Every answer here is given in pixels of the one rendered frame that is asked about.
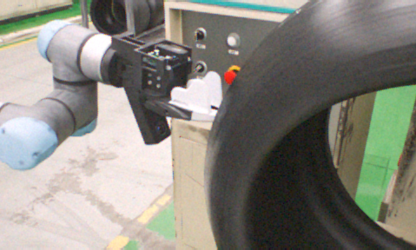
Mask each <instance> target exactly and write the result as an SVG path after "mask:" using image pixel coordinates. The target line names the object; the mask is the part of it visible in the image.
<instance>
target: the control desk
mask: <svg viewBox="0 0 416 250"><path fill-rule="evenodd" d="M164 3H165V20H166V40H170V41H172V42H175V43H179V44H184V45H186V46H189V47H190V48H192V56H191V60H192V61H193V63H192V72H191V73H190V74H189V75H188V81H189V80H190V79H200V80H202V81H203V79H204V77H205V76H206V75H207V73H208V72H215V73H217V74H218V76H219V77H220V78H221V91H222V98H223V96H224V95H225V94H226V92H227V91H228V87H229V86H230V85H231V83H232V82H233V80H234V78H235V77H236V75H237V73H238V71H239V70H240V68H241V67H242V64H243V63H244V62H245V61H246V60H247V59H248V57H249V56H250V54H251V53H252V52H253V50H254V49H256V46H257V45H258V44H260V43H261V40H263V39H264V38H265V37H266V35H268V34H269V33H270V31H271V30H273V29H274V28H275V26H278V24H279V23H280V22H281V21H283V20H284V19H285V18H286V17H287V16H289V15H290V14H288V13H281V12H275V11H263V10H251V9H245V8H239V7H227V6H220V5H213V4H208V3H196V2H183V1H177V0H169V1H166V2H164ZM376 94H377V92H371V93H368V94H364V95H360V96H355V97H354V98H351V99H349V100H346V101H344V102H340V103H337V104H336V105H333V106H332V111H331V114H330V118H329V125H328V139H329V146H330V150H331V154H332V160H333V164H334V166H335V168H336V173H337V174H338V176H339V177H340V179H341V182H342V184H343V185H344V187H345V188H346V191H347V192H348V193H349V194H350V195H351V197H352V198H353V200H354V201H355V196H356V192H357V188H358V185H359V181H360V170H361V167H362V163H363V159H364V155H365V148H366V142H367V138H368V135H369V127H370V123H371V120H372V115H373V109H374V102H375V97H376ZM212 125H213V123H212V122H198V121H184V120H179V119H175V118H171V119H170V126H171V158H172V174H173V190H174V206H175V250H218V249H217V247H216V244H215V240H214V236H213V234H212V230H211V228H210V225H209V222H208V212H207V208H206V202H205V196H204V159H205V154H206V148H207V144H208V135H209V132H210V129H211V127H212Z"/></svg>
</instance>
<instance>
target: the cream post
mask: <svg viewBox="0 0 416 250"><path fill-rule="evenodd" d="M384 224H387V225H388V226H390V227H395V228H397V229H401V230H403V231H406V232H408V233H410V234H416V100H415V103H414V106H413V111H412V118H411V122H410V125H409V129H408V130H407V134H406V140H405V144H404V147H403V149H402V156H401V158H400V162H399V167H398V170H397V176H396V179H395V182H394V185H393V193H392V196H391V200H390V202H389V206H388V211H387V215H386V219H385V223H384Z"/></svg>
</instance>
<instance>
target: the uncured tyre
mask: <svg viewBox="0 0 416 250"><path fill-rule="evenodd" d="M275 28H276V26H275ZM275 28H274V29H273V30H271V31H270V33H269V34H268V35H266V37H265V38H264V39H263V40H261V43H260V44H258V45H257V46H256V49H254V50H253V52H252V53H251V54H250V56H249V57H248V59H247V60H246V61H245V62H244V63H243V64H242V67H241V68H240V70H239V71H238V73H237V75H236V77H235V78H234V80H233V82H232V83H231V85H230V86H229V87H228V91H227V92H226V94H225V95H224V96H223V99H222V101H221V104H220V106H219V107H218V111H217V112H216V115H215V118H214V122H213V125H212V127H211V129H210V132H209V135H208V144H207V148H206V154H205V159H204V196H205V202H206V208H207V212H208V222H209V225H210V228H211V230H212V234H213V236H214V240H215V244H216V247H217V249H218V250H416V247H415V246H413V245H411V244H410V243H406V242H405V241H403V240H402V239H400V238H397V237H396V236H395V235H393V234H390V233H389V232H387V230H386V229H383V227H381V226H380V225H379V224H377V223H376V222H375V221H374V220H372V219H371V218H370V217H369V215H368V214H365V212H364V211H363V210H362V209H361V208H360V206H358V205H357V204H356V202H355V201H354V200H353V198H352V197H351V195H350V194H349V193H348V192H347V191H346V188H345V187H344V185H343V184H342V182H341V179H340V177H339V176H338V174H337V173H336V168H335V166H334V164H333V160H332V154H331V150H330V146H329V139H328V125H329V118H330V114H331V111H332V106H333V105H336V104H337V103H340V102H344V101H346V100H349V99H351V98H354V97H355V96H360V95H364V94H368V93H371V92H377V91H380V90H383V89H391V88H400V87H405V86H412V85H416V0H309V1H308V2H307V5H306V7H305V8H304V10H303V11H300V12H299V13H298V14H297V15H296V16H293V17H292V18H291V19H289V21H286V22H285V23H284V24H283V25H282V26H280V28H279V29H277V30H275Z"/></svg>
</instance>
